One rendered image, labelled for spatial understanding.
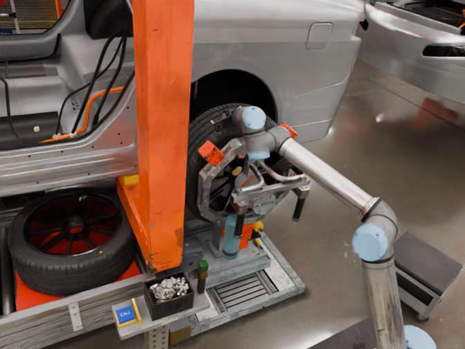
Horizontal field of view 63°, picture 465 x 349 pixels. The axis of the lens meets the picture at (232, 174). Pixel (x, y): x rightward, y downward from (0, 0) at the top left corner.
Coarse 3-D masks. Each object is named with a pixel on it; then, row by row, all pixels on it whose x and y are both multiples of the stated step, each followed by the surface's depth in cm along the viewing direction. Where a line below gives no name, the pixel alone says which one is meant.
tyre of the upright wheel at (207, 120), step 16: (208, 112) 191; (192, 128) 190; (208, 128) 184; (240, 128) 180; (192, 144) 184; (224, 144) 181; (192, 160) 180; (192, 176) 183; (192, 192) 189; (192, 208) 196
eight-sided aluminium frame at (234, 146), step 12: (228, 144) 178; (240, 144) 175; (228, 156) 176; (204, 168) 180; (216, 168) 176; (204, 180) 177; (204, 192) 181; (288, 192) 211; (204, 204) 186; (276, 204) 213; (204, 216) 191; (216, 216) 195; (252, 216) 211; (264, 216) 214
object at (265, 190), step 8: (280, 184) 177; (288, 184) 178; (296, 184) 180; (304, 184) 183; (248, 192) 169; (256, 192) 170; (264, 192) 172; (272, 192) 175; (232, 200) 166; (240, 200) 168
